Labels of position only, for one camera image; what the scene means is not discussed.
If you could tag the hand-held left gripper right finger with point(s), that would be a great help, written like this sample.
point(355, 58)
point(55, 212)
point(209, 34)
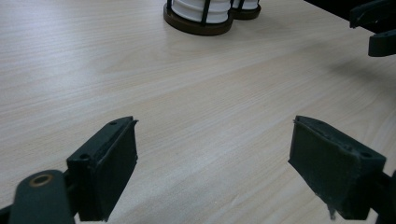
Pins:
point(330, 165)

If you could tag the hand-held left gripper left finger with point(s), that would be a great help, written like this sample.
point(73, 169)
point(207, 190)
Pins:
point(102, 174)

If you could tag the tall stack of white cups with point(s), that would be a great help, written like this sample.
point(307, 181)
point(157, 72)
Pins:
point(250, 3)

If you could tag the short stack of white cups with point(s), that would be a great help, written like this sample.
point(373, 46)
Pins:
point(190, 11)

